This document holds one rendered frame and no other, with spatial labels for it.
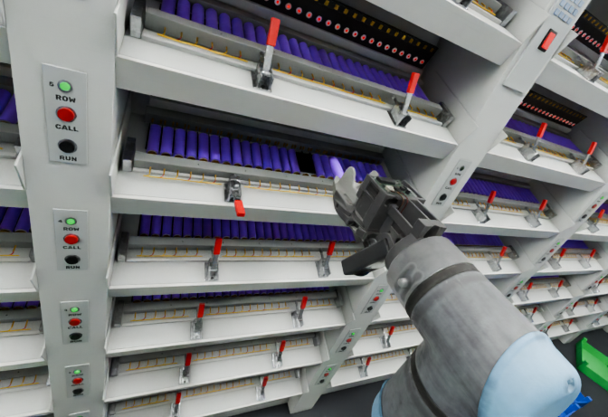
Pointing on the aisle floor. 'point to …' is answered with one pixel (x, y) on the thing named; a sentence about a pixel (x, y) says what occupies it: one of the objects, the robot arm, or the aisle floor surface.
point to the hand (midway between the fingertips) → (343, 185)
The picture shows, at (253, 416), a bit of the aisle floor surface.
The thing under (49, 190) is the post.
